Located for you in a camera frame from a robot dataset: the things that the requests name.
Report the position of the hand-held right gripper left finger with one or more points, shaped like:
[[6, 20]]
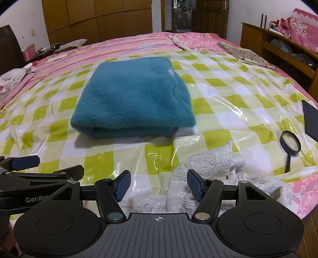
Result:
[[123, 184]]

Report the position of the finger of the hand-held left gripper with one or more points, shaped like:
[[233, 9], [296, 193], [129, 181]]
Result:
[[24, 162], [69, 172]]

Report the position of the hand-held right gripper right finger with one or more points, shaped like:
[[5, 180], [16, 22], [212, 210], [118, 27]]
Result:
[[195, 184]]

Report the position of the teal fuzzy sweater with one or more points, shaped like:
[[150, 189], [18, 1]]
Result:
[[131, 99]]

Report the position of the white towel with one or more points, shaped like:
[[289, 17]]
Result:
[[198, 161]]

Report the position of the grey printed pillow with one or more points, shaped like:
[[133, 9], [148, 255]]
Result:
[[10, 81]]

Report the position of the pink towel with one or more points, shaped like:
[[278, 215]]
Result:
[[31, 79]]

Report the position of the green checkered plastic sheet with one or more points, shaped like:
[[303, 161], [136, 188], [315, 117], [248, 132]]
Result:
[[223, 99]]

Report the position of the black magnifying glass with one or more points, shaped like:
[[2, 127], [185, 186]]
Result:
[[290, 142]]

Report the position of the pink storage box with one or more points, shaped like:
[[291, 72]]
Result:
[[29, 53]]

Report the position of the dark nightstand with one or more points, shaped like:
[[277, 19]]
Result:
[[43, 54]]

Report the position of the white flat packet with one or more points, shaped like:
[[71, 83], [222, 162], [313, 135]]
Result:
[[57, 56]]

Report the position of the dark wooden headboard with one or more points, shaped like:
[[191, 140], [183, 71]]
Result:
[[10, 49]]

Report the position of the grey cloth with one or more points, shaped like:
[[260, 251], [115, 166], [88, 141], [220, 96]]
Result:
[[73, 43]]

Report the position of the black tablet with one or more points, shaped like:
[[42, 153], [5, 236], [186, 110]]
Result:
[[311, 121]]

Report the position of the brown printed cloth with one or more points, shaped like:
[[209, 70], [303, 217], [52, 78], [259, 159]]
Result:
[[248, 55]]

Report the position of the pink floral quilt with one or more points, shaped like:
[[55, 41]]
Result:
[[198, 41]]

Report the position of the wooden wardrobe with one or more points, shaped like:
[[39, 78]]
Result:
[[99, 17]]

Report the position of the wooden door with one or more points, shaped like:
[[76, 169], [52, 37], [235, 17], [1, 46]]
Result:
[[213, 17]]

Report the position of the metal cup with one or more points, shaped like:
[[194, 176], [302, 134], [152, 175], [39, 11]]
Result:
[[263, 21]]

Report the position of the pink floral bundle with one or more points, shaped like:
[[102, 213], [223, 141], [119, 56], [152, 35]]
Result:
[[300, 27]]

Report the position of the wooden door frame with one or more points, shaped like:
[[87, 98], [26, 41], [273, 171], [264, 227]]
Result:
[[164, 15]]

